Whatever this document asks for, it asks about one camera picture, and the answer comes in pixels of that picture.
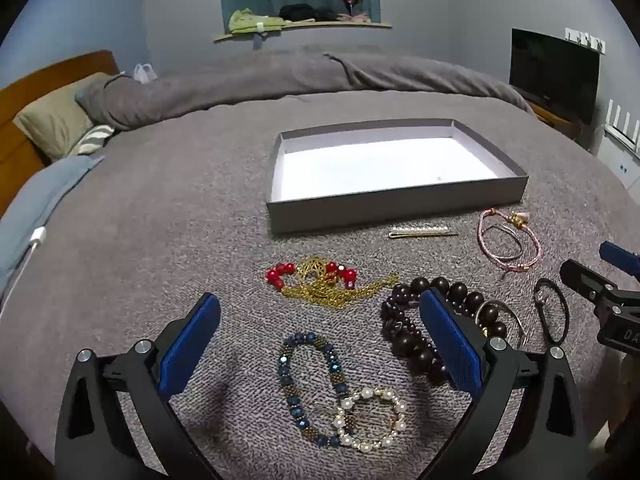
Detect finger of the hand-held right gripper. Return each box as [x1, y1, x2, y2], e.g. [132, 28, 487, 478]
[599, 241, 640, 277]
[559, 259, 621, 307]

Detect white router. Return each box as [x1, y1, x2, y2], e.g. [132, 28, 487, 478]
[595, 100, 640, 191]

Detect white charger cable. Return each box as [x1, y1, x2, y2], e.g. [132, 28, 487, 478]
[0, 226, 48, 321]

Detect thin grey ring bracelet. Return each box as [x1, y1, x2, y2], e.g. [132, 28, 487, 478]
[486, 225, 522, 261]

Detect silver bangle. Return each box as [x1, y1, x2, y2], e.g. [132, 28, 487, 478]
[474, 300, 527, 350]

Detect pink cord bracelet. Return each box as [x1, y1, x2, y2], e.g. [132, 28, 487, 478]
[477, 208, 543, 273]

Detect striped pillow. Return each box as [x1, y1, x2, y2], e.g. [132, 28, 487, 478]
[70, 124, 116, 156]

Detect grey cardboard box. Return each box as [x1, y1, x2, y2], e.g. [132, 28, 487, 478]
[266, 119, 530, 234]

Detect black television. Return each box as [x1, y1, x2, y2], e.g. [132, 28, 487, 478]
[509, 28, 601, 125]

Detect grey duvet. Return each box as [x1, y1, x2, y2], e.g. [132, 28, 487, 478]
[75, 45, 536, 131]

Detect blue bead bracelet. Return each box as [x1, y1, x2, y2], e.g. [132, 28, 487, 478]
[276, 331, 358, 448]

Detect black hair tie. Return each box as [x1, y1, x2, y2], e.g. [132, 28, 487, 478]
[532, 278, 572, 345]

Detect white pearl bracelet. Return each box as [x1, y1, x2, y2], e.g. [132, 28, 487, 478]
[332, 386, 407, 453]

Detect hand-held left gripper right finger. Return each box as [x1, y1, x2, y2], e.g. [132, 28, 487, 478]
[417, 289, 591, 480]

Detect green cloth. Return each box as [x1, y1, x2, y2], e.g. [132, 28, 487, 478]
[228, 8, 286, 35]

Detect wooden television stand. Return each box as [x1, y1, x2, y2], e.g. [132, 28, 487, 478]
[525, 100, 585, 139]

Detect wooden window sill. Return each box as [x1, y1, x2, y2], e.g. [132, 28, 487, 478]
[212, 21, 393, 42]

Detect small dark bead bracelet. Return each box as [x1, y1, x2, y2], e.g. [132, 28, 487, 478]
[381, 292, 423, 343]

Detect pearl bar hair clip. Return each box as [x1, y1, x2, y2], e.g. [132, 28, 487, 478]
[389, 227, 459, 239]

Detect large dark wooden bead bracelet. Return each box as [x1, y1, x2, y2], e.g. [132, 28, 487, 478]
[392, 276, 508, 380]

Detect wooden headboard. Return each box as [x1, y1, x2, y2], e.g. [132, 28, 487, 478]
[0, 50, 121, 216]

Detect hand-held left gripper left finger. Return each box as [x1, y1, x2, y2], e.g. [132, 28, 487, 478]
[54, 292, 226, 480]

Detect tan pillow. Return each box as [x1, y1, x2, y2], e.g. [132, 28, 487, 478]
[13, 72, 113, 163]

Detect grey fleece bedspread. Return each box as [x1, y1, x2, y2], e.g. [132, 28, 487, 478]
[0, 82, 640, 480]

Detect white wall sockets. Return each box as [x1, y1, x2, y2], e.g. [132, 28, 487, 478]
[565, 27, 607, 53]

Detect light blue sheet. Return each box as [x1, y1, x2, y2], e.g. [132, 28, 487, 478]
[0, 154, 103, 306]

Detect black cloth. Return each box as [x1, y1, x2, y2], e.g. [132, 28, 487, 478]
[277, 4, 341, 23]

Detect red bead gold chain necklace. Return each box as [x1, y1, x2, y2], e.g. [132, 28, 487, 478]
[266, 258, 400, 309]

